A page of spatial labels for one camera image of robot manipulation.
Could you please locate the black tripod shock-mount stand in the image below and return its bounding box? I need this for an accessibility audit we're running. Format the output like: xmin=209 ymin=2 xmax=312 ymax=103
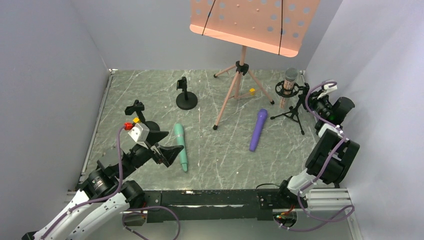
xmin=270 ymin=81 xmax=311 ymax=136

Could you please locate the mint green toy microphone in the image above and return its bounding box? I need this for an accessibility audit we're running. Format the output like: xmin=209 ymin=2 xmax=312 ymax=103
xmin=173 ymin=123 xmax=189 ymax=173

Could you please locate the glittery rhinestone microphone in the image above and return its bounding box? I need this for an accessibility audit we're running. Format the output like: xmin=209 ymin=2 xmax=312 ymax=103
xmin=280 ymin=67 xmax=298 ymax=109

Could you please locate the black round-base mic stand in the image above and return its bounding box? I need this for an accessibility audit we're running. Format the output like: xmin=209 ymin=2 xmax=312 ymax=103
xmin=124 ymin=99 xmax=161 ymax=131
xmin=175 ymin=76 xmax=198 ymax=111

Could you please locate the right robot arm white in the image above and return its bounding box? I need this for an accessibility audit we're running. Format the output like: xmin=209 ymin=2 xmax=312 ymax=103
xmin=272 ymin=95 xmax=360 ymax=208

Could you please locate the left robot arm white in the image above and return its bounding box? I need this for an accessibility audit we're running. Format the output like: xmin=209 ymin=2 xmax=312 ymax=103
xmin=22 ymin=122 xmax=184 ymax=240

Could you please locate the yellow cube near stand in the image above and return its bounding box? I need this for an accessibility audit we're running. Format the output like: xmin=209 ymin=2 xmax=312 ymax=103
xmin=249 ymin=88 xmax=256 ymax=96

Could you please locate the pink music stand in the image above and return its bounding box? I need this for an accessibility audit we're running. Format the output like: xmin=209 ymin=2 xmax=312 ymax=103
xmin=189 ymin=0 xmax=320 ymax=130

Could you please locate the purple toy microphone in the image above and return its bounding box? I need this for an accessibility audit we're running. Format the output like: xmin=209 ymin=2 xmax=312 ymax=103
xmin=249 ymin=108 xmax=268 ymax=152

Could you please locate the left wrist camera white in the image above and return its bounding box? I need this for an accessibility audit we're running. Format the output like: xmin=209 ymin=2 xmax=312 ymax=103
xmin=127 ymin=123 xmax=150 ymax=148

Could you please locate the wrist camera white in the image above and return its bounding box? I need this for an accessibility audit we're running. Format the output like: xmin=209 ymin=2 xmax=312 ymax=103
xmin=127 ymin=123 xmax=150 ymax=148
xmin=321 ymin=83 xmax=338 ymax=95

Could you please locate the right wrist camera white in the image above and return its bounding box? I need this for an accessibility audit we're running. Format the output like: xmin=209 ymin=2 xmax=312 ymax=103
xmin=321 ymin=83 xmax=338 ymax=95

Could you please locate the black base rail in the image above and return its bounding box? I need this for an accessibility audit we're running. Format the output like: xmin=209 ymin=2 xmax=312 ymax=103
xmin=127 ymin=188 xmax=299 ymax=223

